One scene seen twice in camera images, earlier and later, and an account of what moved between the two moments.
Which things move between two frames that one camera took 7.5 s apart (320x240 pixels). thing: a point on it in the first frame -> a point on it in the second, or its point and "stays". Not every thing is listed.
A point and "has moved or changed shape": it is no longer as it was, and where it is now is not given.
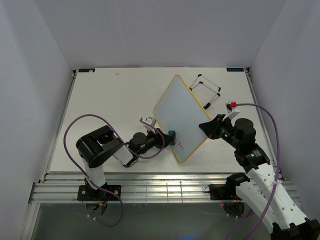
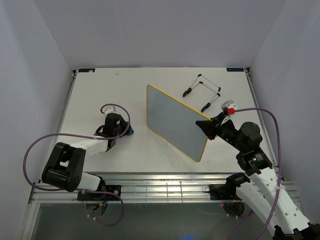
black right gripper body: x=226 y=130 stays
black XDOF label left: x=86 y=70 stays
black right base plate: x=222 y=192 stays
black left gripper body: x=154 y=138 -> x=122 y=128
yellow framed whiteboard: x=179 y=110 has moved or changed shape
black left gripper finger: x=164 y=134 -> x=130 y=128
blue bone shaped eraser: x=172 y=133 -> x=129 y=132
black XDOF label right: x=236 y=69 stays
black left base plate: x=85 y=193 stays
